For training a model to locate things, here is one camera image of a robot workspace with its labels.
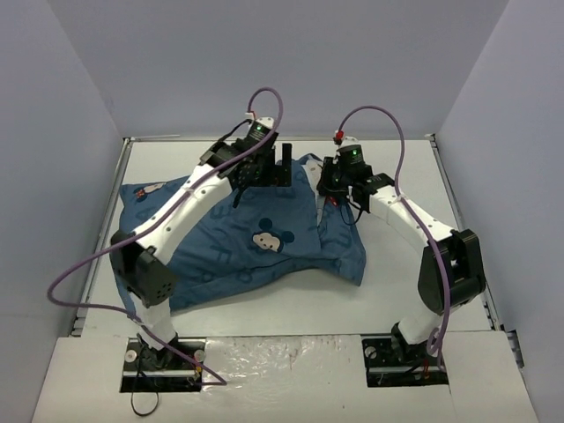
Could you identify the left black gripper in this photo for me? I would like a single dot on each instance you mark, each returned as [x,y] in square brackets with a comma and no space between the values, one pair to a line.
[273,169]

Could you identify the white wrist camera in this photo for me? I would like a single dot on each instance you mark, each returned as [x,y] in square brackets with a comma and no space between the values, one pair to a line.
[267,122]
[340,140]

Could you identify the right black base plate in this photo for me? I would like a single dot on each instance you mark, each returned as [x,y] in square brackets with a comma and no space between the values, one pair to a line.
[385,369]

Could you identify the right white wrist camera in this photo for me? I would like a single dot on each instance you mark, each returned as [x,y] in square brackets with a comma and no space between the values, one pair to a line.
[340,140]

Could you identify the aluminium table edge rail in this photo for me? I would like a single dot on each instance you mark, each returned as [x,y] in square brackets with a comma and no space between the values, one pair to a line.
[81,313]

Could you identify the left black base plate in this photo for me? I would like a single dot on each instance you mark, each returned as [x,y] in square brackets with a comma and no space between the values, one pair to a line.
[146,371]

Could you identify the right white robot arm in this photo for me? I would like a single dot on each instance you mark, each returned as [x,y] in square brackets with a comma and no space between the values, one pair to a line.
[451,272]

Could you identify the blue cartoon print pillowcase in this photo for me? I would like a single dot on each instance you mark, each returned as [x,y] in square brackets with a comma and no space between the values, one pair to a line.
[273,231]

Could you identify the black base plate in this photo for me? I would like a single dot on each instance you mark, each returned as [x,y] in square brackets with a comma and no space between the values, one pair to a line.
[385,369]
[146,371]

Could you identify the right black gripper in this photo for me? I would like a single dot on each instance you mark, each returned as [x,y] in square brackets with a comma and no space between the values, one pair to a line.
[327,179]

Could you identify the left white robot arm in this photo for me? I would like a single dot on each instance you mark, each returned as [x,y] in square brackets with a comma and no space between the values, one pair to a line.
[140,257]

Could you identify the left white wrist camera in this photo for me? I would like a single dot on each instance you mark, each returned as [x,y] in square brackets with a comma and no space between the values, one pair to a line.
[267,122]

